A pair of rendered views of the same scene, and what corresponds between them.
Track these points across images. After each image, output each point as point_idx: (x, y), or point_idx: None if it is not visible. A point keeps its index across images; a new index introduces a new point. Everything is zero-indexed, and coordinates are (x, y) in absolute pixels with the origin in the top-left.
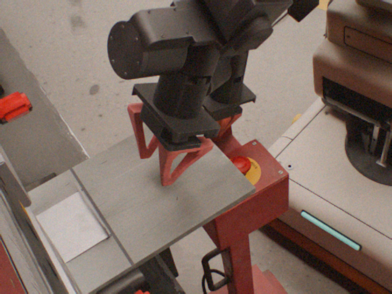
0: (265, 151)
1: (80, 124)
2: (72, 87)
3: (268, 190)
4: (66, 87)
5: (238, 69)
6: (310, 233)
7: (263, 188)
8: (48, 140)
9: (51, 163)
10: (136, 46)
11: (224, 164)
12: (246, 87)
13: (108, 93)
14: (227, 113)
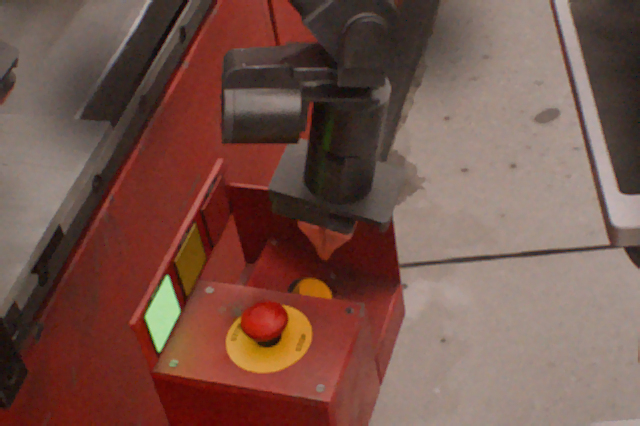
0: (345, 337)
1: (468, 159)
2: (518, 90)
3: (275, 402)
4: (509, 83)
5: (334, 136)
6: None
7: (264, 390)
8: (57, 78)
9: (18, 112)
10: None
11: (24, 243)
12: (393, 195)
13: (565, 136)
14: (309, 215)
